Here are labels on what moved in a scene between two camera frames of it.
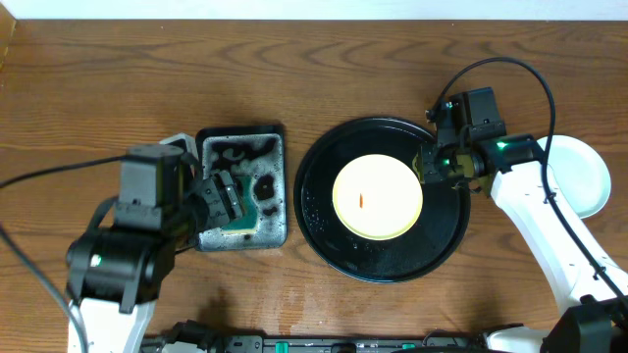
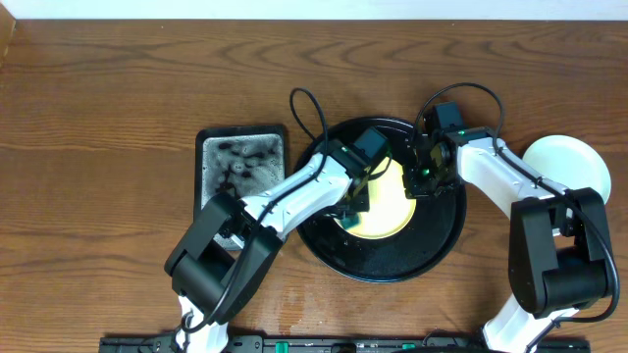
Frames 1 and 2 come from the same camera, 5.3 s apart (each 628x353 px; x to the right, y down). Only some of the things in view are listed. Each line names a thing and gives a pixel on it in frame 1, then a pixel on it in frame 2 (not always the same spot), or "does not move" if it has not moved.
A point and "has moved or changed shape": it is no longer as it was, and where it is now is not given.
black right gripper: (429, 174) → (413, 188)
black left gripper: (216, 197) → (354, 207)
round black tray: (441, 220) does not move
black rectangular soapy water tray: (257, 151) does not move
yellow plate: (377, 196) does not move
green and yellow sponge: (245, 224) has moved or changed shape
